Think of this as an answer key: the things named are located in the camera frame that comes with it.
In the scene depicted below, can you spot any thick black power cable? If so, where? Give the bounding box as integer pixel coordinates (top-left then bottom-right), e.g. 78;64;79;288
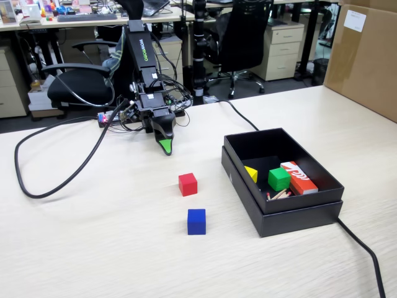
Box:
213;99;387;298

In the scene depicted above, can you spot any red wooden cube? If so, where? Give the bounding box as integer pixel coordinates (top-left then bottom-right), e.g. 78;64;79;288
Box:
178;173;199;197

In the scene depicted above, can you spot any black cardboard box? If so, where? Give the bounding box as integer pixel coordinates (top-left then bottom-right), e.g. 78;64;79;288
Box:
223;127;346;215

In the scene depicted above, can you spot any thick black sleeved cable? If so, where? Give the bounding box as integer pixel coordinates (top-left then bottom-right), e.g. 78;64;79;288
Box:
14;97;130;199

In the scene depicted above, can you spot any black waste bin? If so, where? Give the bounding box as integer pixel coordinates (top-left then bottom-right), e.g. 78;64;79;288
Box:
311;58;329;87

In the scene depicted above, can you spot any black mesh office chair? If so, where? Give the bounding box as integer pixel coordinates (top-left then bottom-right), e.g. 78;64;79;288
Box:
204;0;274;99

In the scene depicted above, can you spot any black laptop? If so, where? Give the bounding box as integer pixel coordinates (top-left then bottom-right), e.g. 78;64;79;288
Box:
141;0;173;17

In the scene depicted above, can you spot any black office chair with armrests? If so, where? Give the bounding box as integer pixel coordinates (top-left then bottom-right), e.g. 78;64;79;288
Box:
42;0;145;119

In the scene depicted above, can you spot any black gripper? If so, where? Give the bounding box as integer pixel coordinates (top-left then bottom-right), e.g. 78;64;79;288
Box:
136;104;177;156

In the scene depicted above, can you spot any green wooden cube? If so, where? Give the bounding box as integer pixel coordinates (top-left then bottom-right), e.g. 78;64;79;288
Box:
267;168;292;192

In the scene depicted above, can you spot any beige three-drawer cabinet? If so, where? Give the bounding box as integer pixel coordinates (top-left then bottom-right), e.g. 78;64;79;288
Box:
252;21;305;82

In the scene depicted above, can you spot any large brown cardboard box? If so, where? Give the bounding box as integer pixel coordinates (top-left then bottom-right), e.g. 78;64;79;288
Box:
323;0;397;124

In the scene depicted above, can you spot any black open box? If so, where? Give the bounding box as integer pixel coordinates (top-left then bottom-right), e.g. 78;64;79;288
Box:
221;145;344;238

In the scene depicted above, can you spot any framed picture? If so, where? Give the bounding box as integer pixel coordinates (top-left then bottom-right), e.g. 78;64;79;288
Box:
0;0;18;25

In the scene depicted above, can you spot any stack of white boxes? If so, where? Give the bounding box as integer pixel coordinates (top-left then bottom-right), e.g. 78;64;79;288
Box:
27;79;65;112

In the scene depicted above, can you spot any red and white matchbox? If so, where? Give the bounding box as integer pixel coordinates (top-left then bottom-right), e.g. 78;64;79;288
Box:
280;161;319;196

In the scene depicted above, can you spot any black vertical stand pole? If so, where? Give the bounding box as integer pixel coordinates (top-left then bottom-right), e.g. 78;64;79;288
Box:
192;0;207;105

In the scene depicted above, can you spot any black computer keyboard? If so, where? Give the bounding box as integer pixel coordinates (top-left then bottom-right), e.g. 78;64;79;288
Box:
57;13;118;22

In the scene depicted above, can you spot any striped gray green garment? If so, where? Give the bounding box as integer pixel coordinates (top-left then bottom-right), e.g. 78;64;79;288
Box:
102;30;128;83

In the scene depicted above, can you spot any yellow wooden block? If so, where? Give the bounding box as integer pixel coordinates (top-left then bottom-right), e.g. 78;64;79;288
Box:
244;165;259;184

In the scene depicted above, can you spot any beige drawer cabinet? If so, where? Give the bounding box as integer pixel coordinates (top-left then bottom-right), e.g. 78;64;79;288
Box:
151;38;184;84
0;46;30;119

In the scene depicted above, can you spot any light wood office desk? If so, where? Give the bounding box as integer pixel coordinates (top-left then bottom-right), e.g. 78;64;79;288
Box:
0;6;196;32

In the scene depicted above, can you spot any small wrist camera board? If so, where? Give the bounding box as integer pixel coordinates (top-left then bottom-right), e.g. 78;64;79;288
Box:
119;101;139;122

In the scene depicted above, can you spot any blue wooden cube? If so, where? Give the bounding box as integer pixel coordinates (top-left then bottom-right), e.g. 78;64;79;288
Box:
187;208;207;236

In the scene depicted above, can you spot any controller board with red LED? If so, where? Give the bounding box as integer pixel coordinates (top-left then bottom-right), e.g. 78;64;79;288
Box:
97;111;122;129

